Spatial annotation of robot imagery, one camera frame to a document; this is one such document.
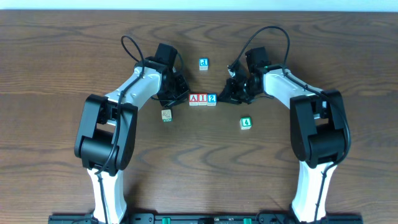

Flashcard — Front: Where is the red letter A block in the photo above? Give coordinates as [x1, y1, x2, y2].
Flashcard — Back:
[188, 94, 198, 106]

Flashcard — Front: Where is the green picture wooden block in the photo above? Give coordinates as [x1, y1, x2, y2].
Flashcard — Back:
[161, 109, 173, 122]

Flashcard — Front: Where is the red letter I block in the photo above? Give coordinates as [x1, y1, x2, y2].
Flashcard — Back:
[198, 93, 208, 106]

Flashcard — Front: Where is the blue number 2 block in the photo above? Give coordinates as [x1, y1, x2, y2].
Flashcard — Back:
[207, 94, 217, 106]

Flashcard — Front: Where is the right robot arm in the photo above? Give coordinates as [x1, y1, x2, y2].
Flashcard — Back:
[218, 47, 351, 223]

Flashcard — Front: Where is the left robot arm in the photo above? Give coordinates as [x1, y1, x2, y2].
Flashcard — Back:
[74, 44, 189, 223]

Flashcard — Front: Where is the blue letter P block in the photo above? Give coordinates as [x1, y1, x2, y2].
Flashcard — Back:
[199, 58, 209, 71]

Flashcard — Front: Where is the green number 4 block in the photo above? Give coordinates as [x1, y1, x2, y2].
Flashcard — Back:
[239, 117, 252, 130]

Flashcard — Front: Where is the black mounting rail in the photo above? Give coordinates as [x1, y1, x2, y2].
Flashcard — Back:
[48, 213, 363, 224]

